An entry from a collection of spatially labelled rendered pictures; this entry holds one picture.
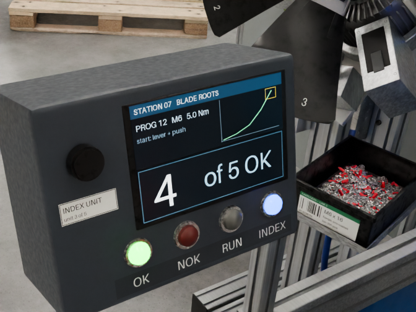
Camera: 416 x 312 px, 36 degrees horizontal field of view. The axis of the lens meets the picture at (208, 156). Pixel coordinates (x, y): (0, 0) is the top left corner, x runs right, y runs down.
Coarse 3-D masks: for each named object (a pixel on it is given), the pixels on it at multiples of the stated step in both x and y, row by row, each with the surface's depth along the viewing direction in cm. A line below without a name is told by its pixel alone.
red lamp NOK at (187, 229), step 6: (186, 222) 57; (192, 222) 57; (180, 228) 57; (186, 228) 57; (192, 228) 57; (198, 228) 58; (174, 234) 57; (180, 234) 57; (186, 234) 57; (192, 234) 57; (198, 234) 58; (174, 240) 57; (180, 240) 57; (186, 240) 57; (192, 240) 57; (180, 246) 57; (186, 246) 57
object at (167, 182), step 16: (176, 160) 55; (144, 176) 54; (160, 176) 54; (176, 176) 55; (144, 192) 54; (160, 192) 55; (176, 192) 56; (144, 208) 54; (160, 208) 55; (176, 208) 56; (144, 224) 55
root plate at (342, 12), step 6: (312, 0) 124; (318, 0) 124; (324, 0) 124; (330, 0) 124; (336, 0) 125; (348, 0) 125; (324, 6) 124; (330, 6) 124; (336, 6) 125; (342, 6) 125; (342, 12) 125
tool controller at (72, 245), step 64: (128, 64) 60; (192, 64) 58; (256, 64) 58; (0, 128) 55; (64, 128) 49; (128, 128) 52; (192, 128) 55; (256, 128) 59; (64, 192) 50; (128, 192) 53; (192, 192) 57; (256, 192) 61; (64, 256) 51; (192, 256) 59
